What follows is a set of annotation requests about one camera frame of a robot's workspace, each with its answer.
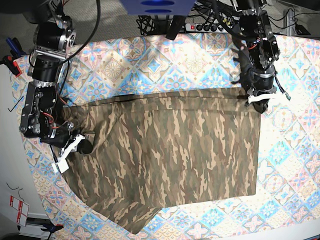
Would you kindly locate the white power strip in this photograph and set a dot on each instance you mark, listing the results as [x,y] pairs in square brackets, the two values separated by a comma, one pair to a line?
[204,28]

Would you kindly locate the red white label tag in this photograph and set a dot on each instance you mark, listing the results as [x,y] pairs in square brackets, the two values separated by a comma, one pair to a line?
[19,211]

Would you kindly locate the blue clamp upper left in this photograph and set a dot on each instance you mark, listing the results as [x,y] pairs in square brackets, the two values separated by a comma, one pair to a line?
[16,48]

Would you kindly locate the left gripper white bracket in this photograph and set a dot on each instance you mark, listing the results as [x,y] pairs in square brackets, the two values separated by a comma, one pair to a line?
[261,86]

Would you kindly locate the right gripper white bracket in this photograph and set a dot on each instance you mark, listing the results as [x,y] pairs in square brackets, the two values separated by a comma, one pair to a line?
[62,143]

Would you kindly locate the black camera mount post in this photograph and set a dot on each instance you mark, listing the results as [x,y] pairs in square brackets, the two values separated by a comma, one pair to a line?
[176,24]

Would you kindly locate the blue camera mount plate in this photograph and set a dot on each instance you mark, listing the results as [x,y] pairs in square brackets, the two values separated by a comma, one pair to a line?
[158,7]

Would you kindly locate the black hex key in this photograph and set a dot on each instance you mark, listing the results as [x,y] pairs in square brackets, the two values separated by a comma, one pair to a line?
[11,109]

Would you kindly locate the camouflage T-shirt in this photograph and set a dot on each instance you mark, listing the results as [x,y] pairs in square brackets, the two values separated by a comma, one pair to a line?
[130,192]

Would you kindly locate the patterned tile tablecloth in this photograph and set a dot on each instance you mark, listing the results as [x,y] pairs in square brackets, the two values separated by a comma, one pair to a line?
[288,174]

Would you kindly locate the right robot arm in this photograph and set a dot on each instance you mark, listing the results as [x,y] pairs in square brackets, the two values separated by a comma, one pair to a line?
[41,116]

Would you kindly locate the blue clamp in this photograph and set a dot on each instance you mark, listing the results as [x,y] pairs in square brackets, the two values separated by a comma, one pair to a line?
[16,48]
[51,228]

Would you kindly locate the blue clamp lower left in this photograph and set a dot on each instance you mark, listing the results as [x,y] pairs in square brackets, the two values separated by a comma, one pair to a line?
[51,228]

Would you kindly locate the red black clamp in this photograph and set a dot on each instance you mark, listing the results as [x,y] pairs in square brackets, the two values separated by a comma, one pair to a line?
[12,65]

